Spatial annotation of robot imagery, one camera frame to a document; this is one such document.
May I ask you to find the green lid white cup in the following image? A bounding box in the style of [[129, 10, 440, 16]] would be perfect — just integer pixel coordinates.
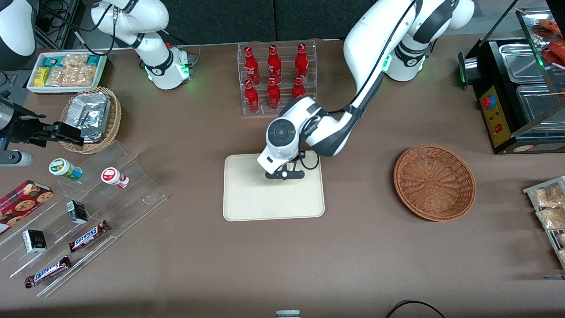
[[49, 158, 83, 182]]

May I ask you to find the black hot food display case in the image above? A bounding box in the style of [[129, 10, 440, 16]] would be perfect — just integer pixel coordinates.
[[457, 0, 565, 155]]

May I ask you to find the red cola bottle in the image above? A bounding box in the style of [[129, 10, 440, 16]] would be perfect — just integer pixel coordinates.
[[266, 77, 282, 111], [294, 43, 309, 83], [244, 79, 260, 114], [267, 44, 283, 84], [244, 46, 261, 85], [291, 76, 307, 100]]

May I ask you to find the steel food pan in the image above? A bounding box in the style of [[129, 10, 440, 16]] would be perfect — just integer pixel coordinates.
[[498, 42, 550, 85], [515, 83, 565, 134]]

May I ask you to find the red lid white cup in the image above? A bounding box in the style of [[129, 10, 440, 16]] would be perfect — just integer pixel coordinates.
[[101, 167, 130, 190]]

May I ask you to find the light wicker basket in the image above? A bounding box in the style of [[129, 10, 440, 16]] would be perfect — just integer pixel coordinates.
[[60, 86, 122, 155]]

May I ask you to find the clear acrylic bottle rack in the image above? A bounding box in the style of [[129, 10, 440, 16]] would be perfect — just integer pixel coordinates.
[[237, 39, 317, 116]]

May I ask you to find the brown wicker basket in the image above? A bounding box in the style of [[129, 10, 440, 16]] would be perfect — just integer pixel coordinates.
[[393, 144, 477, 222]]

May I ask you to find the black floor cable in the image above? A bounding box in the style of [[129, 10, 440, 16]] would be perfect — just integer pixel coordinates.
[[385, 300, 447, 318]]

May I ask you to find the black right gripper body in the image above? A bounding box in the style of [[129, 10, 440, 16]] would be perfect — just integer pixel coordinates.
[[0, 102, 54, 167]]

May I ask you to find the clear bag of crackers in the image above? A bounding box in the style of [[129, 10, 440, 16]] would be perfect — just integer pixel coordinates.
[[46, 66, 72, 87], [69, 65, 98, 87]]

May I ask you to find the clear acrylic stepped stand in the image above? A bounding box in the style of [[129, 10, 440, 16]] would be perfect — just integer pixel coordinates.
[[0, 140, 169, 298]]

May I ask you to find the red cookie box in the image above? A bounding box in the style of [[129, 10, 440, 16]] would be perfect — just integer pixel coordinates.
[[0, 179, 55, 235]]

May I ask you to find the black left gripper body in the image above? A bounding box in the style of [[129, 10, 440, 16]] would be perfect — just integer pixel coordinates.
[[265, 161, 306, 180]]

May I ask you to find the grey snack tray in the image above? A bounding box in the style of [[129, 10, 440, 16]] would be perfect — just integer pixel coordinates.
[[523, 175, 565, 270]]

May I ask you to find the snickers chocolate bar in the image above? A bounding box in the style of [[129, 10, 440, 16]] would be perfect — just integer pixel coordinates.
[[24, 255, 72, 289], [68, 220, 111, 253]]

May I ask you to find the silver foil packet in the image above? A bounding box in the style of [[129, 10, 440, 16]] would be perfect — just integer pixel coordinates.
[[66, 92, 112, 143]]

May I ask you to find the cream plastic tray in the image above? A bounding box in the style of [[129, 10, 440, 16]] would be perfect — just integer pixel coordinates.
[[223, 150, 326, 222]]

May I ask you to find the white snack tray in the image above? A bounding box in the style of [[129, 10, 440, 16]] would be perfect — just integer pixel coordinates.
[[26, 50, 108, 95]]

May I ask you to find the clear bag of fried snack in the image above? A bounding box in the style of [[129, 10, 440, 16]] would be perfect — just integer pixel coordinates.
[[536, 206, 565, 231], [531, 183, 565, 209]]

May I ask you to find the small black carton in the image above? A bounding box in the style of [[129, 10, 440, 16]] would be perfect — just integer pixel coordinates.
[[22, 229, 48, 254], [66, 200, 89, 225]]

